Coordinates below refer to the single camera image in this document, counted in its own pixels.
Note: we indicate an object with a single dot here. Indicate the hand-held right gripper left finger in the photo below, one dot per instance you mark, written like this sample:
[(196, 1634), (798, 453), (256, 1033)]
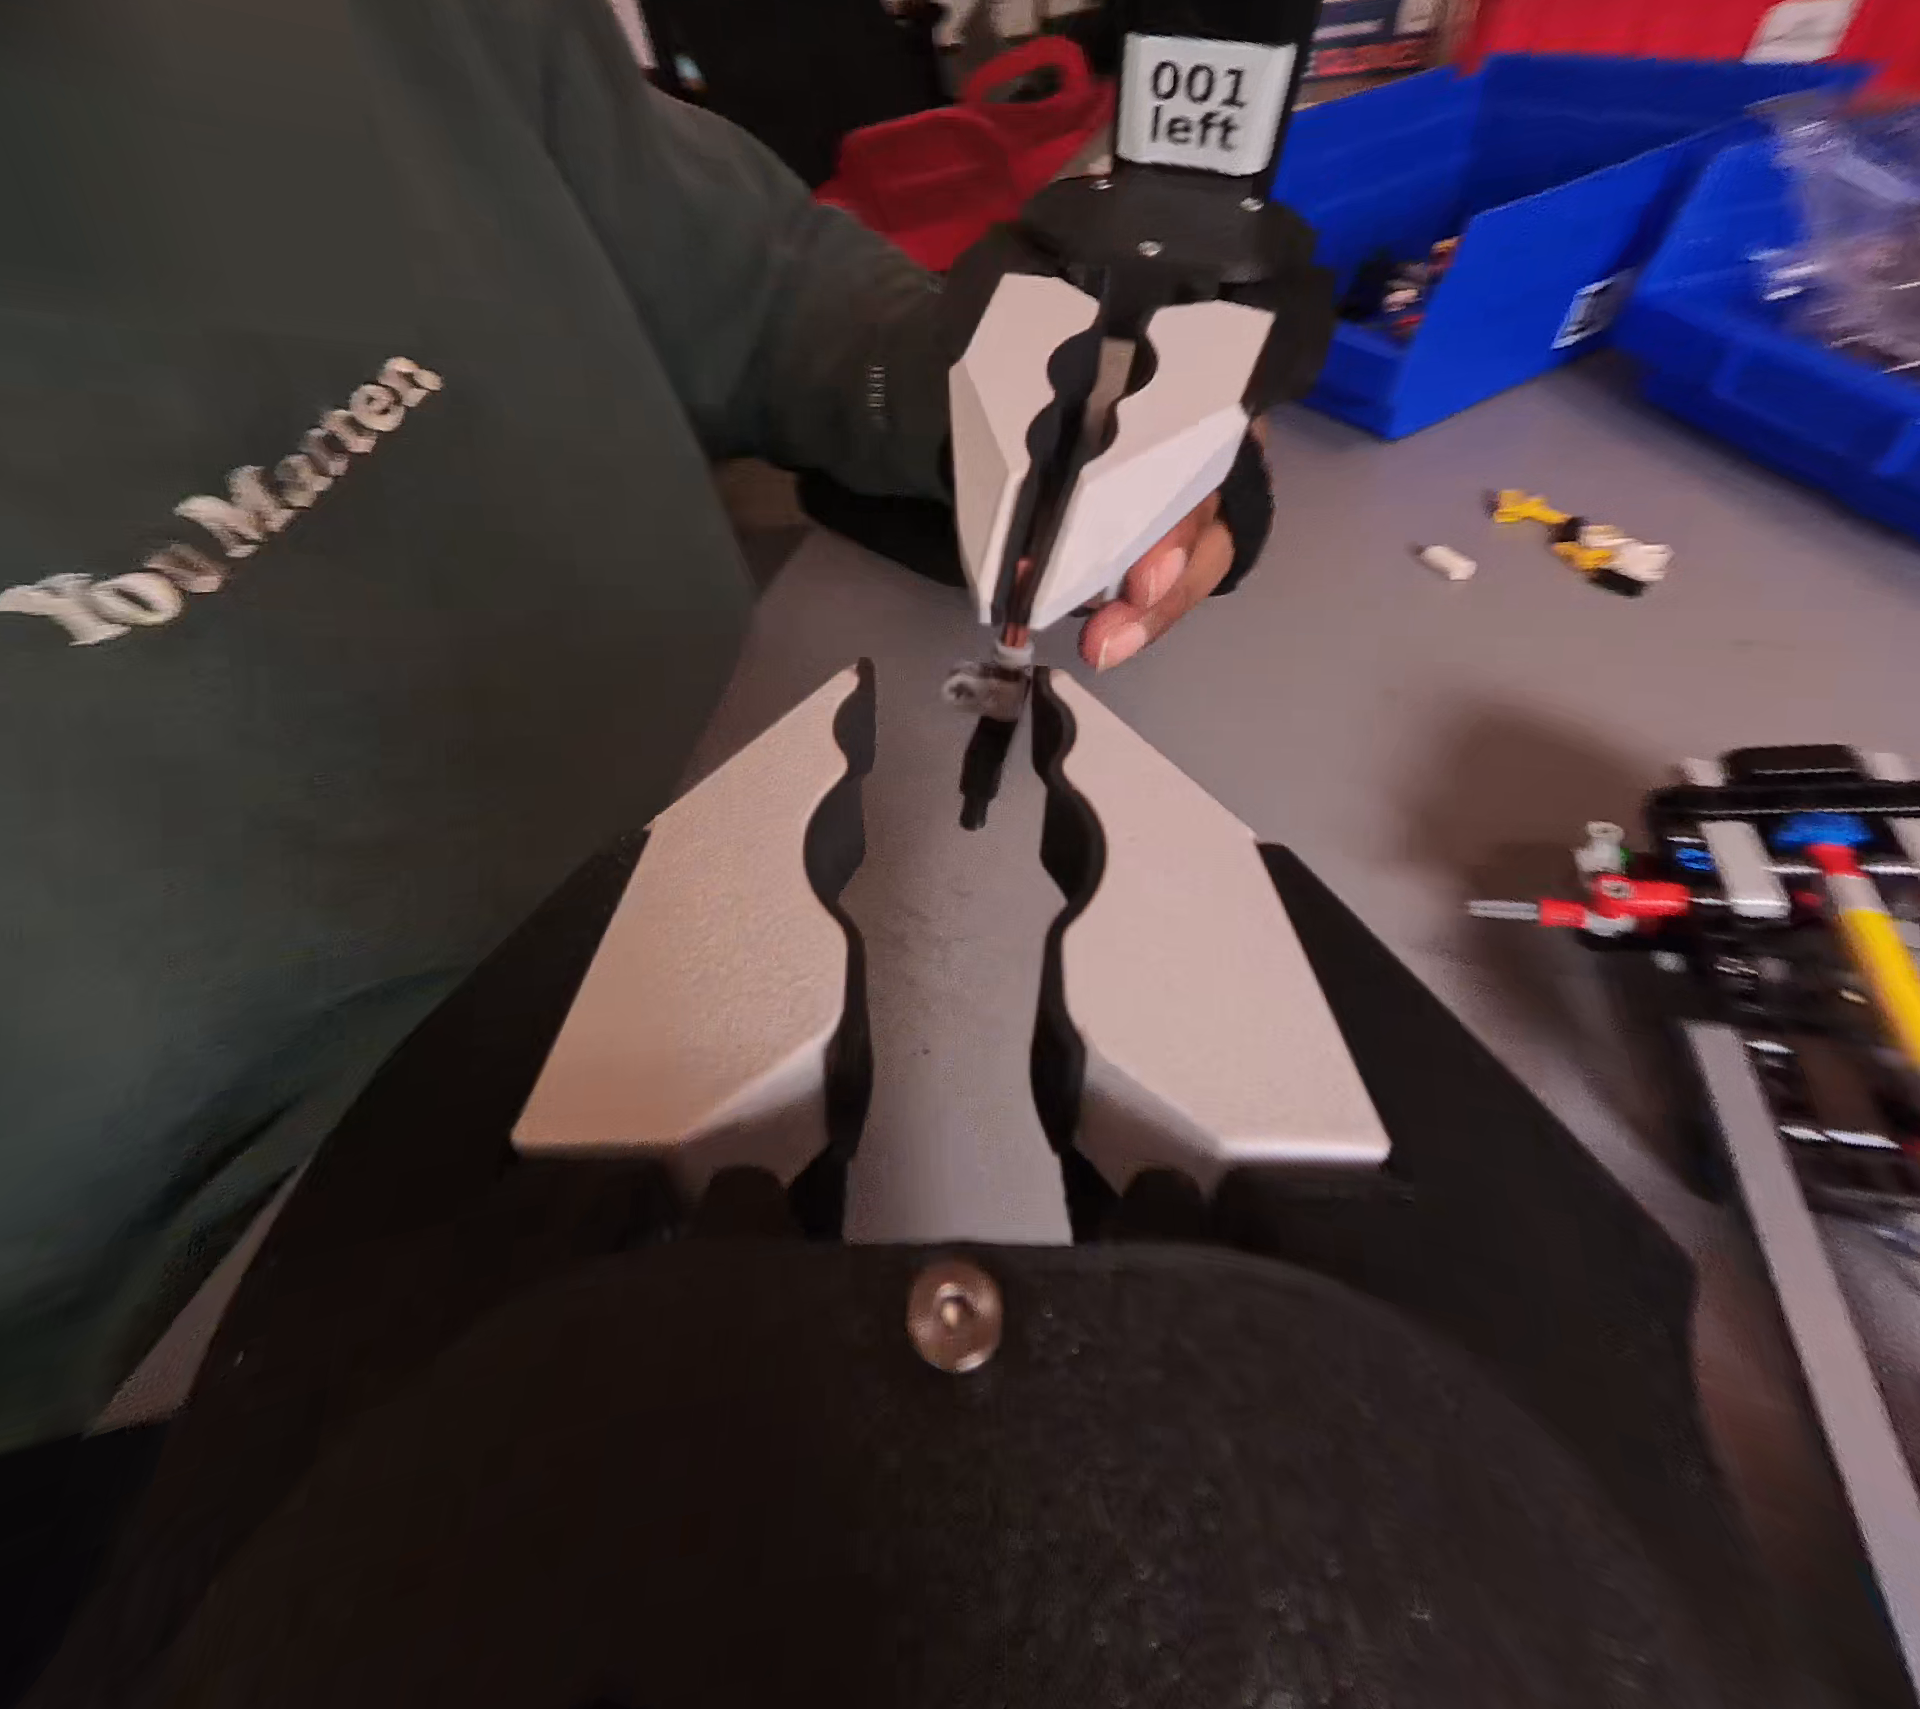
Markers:
[(689, 989)]

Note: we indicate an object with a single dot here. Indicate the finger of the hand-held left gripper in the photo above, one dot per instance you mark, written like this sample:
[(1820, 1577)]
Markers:
[(1186, 404), (998, 418)]

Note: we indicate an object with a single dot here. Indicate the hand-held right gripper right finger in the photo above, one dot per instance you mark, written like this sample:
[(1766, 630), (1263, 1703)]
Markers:
[(1215, 989)]

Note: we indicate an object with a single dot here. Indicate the small black lego piece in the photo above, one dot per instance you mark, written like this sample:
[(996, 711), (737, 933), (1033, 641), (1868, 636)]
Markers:
[(990, 749)]

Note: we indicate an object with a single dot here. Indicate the person's left forearm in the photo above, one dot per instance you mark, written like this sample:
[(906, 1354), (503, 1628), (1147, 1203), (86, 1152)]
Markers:
[(841, 361)]

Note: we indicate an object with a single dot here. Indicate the small white lego piece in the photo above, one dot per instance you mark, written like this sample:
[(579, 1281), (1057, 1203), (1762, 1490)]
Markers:
[(1446, 564)]

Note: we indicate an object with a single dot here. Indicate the yellow lego piece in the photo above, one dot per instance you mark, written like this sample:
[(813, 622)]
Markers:
[(1523, 508)]

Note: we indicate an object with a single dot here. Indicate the yellow and white lego bits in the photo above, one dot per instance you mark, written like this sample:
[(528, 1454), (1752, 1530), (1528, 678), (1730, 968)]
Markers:
[(1612, 557)]

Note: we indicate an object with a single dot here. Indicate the lego car chassis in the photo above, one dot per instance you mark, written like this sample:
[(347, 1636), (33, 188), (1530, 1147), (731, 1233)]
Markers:
[(1785, 870)]

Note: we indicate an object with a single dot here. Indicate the person's left hand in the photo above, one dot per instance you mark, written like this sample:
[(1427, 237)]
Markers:
[(1163, 601)]

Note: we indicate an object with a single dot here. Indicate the red plastic chair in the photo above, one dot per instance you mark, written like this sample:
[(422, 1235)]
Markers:
[(930, 172)]

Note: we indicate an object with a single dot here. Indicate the blue parts bin with divider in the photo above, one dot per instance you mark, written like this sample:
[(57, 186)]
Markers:
[(1515, 238)]

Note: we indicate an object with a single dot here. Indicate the person's green sweatshirt torso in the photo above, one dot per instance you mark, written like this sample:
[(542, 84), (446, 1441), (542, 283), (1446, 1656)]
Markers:
[(300, 691)]

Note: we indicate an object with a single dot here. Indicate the blue bin with bags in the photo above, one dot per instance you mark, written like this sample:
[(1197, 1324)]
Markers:
[(1726, 389)]

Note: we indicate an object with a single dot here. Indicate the clear plastic bags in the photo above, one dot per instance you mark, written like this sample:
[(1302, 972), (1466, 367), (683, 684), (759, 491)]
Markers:
[(1859, 238)]

